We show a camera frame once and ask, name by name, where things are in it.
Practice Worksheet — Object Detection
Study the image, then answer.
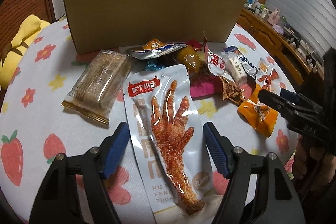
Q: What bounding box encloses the small brown snack packet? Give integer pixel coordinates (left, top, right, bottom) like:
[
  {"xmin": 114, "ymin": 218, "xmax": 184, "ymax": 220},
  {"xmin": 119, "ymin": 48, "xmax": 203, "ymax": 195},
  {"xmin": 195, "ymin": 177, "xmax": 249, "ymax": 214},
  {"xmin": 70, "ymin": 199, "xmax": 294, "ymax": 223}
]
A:
[{"xmin": 219, "ymin": 76, "xmax": 246, "ymax": 106}]

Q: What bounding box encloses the pink braised egg packet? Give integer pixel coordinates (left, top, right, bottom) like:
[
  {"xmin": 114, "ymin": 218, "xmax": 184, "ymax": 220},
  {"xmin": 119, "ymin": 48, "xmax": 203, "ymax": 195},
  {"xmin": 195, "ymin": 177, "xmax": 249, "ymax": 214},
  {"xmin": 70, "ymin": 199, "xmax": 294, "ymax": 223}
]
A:
[{"xmin": 175, "ymin": 39, "xmax": 224, "ymax": 98}]

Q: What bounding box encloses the person's hand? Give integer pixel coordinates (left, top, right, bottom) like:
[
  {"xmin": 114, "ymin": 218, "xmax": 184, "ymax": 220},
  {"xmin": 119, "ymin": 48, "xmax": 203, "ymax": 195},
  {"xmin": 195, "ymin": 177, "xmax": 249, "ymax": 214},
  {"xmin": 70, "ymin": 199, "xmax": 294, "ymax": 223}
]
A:
[{"xmin": 292, "ymin": 135, "xmax": 335, "ymax": 191}]

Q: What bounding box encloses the clear red claw packet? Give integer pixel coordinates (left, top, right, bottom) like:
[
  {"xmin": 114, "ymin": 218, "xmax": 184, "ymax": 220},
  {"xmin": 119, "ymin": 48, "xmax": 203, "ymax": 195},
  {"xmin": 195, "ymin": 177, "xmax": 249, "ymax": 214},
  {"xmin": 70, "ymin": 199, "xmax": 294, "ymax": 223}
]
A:
[{"xmin": 256, "ymin": 57, "xmax": 281, "ymax": 95}]

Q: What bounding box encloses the wooden sideboard cabinet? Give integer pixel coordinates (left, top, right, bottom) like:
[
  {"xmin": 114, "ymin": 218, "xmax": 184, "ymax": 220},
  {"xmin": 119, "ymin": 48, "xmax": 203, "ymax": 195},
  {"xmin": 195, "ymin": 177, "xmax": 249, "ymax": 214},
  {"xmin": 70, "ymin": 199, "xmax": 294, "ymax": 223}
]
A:
[{"xmin": 237, "ymin": 9, "xmax": 323, "ymax": 90}]

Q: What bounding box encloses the blue white candy packet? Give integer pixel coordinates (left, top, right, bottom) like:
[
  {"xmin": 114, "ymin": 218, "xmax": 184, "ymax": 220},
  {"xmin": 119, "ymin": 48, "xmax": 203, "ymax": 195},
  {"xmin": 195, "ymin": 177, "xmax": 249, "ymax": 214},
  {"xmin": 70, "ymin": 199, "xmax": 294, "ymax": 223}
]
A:
[{"xmin": 221, "ymin": 46, "xmax": 259, "ymax": 86}]

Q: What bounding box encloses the chicken claw snack packet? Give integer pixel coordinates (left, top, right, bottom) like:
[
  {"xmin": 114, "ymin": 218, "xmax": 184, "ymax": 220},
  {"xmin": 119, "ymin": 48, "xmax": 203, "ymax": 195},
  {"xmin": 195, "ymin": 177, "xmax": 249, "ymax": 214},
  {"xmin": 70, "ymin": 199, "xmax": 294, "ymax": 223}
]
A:
[{"xmin": 123, "ymin": 65, "xmax": 222, "ymax": 223}]

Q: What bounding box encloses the pink kettle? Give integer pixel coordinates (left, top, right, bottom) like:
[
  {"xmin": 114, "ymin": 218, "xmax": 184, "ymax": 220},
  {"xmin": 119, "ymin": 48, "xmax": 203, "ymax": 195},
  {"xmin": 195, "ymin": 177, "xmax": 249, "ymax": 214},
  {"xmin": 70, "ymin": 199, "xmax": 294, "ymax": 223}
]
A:
[{"xmin": 267, "ymin": 9, "xmax": 280, "ymax": 26}]

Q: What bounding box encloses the red white snack packet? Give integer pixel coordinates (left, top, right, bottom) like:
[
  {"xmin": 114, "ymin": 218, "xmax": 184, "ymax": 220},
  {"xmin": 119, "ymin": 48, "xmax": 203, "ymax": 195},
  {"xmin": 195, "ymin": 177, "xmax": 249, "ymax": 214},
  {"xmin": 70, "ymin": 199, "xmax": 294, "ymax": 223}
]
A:
[{"xmin": 203, "ymin": 33, "xmax": 228, "ymax": 77}]

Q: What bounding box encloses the floral white bed sheet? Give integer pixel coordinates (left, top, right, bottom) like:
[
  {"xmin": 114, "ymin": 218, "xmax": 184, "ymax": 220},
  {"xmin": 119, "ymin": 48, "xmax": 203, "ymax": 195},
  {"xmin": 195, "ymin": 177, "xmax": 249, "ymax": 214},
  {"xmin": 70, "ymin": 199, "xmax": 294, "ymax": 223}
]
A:
[{"xmin": 1, "ymin": 20, "xmax": 297, "ymax": 223}]

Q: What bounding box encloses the grey window blind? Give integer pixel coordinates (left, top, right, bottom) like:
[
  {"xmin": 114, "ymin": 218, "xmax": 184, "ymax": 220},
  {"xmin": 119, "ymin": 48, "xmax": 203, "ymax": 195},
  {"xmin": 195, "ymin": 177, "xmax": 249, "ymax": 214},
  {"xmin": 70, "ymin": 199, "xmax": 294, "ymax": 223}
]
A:
[{"xmin": 265, "ymin": 0, "xmax": 335, "ymax": 56}]

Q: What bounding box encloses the brown cracker packet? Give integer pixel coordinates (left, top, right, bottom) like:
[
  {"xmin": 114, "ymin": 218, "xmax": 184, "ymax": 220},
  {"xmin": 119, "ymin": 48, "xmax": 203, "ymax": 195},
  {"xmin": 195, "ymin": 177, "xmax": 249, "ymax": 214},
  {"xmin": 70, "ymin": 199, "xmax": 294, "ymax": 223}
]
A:
[{"xmin": 62, "ymin": 50, "xmax": 133, "ymax": 126}]

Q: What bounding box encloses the silver orange snack packet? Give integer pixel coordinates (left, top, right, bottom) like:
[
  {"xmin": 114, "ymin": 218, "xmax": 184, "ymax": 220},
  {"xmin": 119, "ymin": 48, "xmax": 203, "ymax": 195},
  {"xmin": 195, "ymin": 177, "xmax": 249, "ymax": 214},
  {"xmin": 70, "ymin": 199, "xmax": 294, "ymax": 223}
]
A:
[{"xmin": 127, "ymin": 39, "xmax": 187, "ymax": 60}]

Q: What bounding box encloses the yellow plush pillow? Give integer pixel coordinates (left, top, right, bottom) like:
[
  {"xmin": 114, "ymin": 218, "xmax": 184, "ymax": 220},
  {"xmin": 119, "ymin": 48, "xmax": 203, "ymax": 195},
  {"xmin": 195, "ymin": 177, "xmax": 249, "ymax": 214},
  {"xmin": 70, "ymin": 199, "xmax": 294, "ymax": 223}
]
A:
[{"xmin": 1, "ymin": 15, "xmax": 50, "ymax": 90}]

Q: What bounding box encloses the brown cardboard box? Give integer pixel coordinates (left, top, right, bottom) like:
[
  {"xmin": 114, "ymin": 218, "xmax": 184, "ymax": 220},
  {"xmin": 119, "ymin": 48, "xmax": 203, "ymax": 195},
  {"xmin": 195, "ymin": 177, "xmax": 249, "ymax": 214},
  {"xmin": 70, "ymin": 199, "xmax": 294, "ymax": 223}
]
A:
[{"xmin": 63, "ymin": 0, "xmax": 245, "ymax": 54}]

